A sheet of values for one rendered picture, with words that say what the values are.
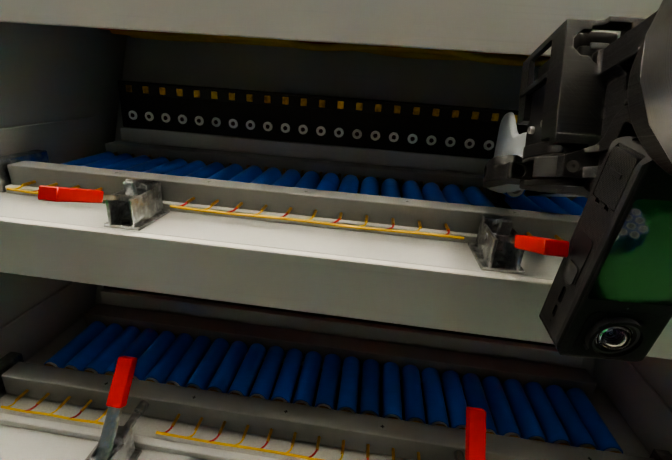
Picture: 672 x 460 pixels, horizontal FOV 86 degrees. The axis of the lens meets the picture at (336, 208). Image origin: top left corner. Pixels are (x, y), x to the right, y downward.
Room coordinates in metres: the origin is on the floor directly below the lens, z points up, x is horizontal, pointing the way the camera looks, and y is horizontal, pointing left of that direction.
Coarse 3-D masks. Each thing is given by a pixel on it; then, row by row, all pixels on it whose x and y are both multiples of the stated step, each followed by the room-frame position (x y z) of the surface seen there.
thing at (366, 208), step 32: (32, 192) 0.30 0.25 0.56; (192, 192) 0.30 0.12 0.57; (224, 192) 0.29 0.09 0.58; (256, 192) 0.29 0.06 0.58; (288, 192) 0.29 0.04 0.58; (320, 192) 0.30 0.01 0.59; (416, 224) 0.28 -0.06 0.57; (448, 224) 0.28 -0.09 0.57; (544, 224) 0.27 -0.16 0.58; (576, 224) 0.27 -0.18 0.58
